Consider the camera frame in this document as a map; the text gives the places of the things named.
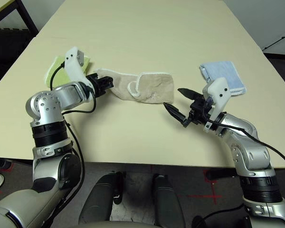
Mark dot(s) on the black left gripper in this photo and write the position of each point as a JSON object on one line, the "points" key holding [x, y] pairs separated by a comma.
{"points": [[98, 85]]}

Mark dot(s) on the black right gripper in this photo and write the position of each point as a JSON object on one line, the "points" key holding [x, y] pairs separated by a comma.
{"points": [[200, 111]]}

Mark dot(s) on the beige towel with white trim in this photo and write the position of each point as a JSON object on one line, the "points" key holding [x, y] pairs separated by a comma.
{"points": [[152, 88]]}

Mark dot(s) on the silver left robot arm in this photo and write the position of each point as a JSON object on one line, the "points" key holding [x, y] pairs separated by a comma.
{"points": [[47, 102]]}

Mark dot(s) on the folded green towel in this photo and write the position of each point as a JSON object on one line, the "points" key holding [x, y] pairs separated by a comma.
{"points": [[61, 78]]}

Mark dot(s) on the folded light blue towel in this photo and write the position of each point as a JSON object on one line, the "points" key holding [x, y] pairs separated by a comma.
{"points": [[223, 71]]}

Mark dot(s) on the black table foot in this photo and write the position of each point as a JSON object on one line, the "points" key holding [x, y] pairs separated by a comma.
{"points": [[223, 174]]}

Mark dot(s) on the dark grey robot right leg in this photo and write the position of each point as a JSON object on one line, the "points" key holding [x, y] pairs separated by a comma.
{"points": [[167, 204]]}

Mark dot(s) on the dark grey robot leg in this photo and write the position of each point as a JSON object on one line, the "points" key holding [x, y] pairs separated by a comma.
{"points": [[97, 202], [167, 204]]}

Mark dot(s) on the dark grey robot left leg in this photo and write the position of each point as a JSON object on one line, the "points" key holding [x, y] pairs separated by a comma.
{"points": [[97, 202]]}

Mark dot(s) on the beige robot torso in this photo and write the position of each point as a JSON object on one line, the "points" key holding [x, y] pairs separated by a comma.
{"points": [[133, 225]]}

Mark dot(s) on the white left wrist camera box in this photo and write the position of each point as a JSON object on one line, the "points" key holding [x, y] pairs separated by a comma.
{"points": [[73, 66]]}

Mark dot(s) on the side table with black frame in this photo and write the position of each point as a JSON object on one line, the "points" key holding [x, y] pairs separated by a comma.
{"points": [[4, 7]]}

